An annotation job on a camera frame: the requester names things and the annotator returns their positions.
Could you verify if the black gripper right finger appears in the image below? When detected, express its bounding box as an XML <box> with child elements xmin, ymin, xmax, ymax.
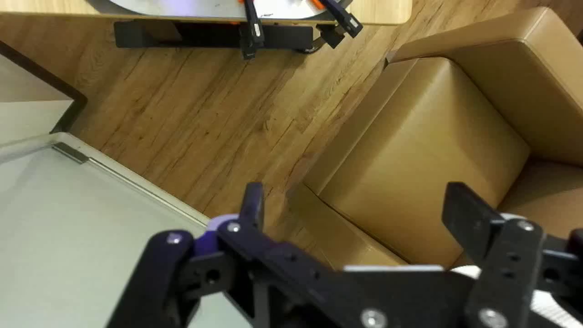
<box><xmin>442</xmin><ymin>181</ymin><xmax>583</xmax><ymax>328</ymax></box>

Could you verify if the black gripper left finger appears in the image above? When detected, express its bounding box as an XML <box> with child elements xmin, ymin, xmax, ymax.
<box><xmin>106</xmin><ymin>181</ymin><xmax>352</xmax><ymax>328</ymax></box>

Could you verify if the frosted glass shower door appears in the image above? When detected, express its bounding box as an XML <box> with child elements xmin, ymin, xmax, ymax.
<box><xmin>0</xmin><ymin>132</ymin><xmax>245</xmax><ymax>328</ymax></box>

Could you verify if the metal door hinge clamp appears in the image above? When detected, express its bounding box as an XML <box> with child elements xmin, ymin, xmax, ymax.
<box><xmin>52</xmin><ymin>141</ymin><xmax>92</xmax><ymax>166</ymax></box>

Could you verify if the tan leather armchair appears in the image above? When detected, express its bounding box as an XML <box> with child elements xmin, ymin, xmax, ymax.
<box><xmin>285</xmin><ymin>6</ymin><xmax>583</xmax><ymax>272</ymax></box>

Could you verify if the black metal base bar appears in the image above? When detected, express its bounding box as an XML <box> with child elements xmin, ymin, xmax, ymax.
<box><xmin>114</xmin><ymin>20</ymin><xmax>318</xmax><ymax>55</ymax></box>

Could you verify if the light wooden robot platform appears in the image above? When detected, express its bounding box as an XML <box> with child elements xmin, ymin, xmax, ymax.
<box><xmin>0</xmin><ymin>0</ymin><xmax>416</xmax><ymax>28</ymax></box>

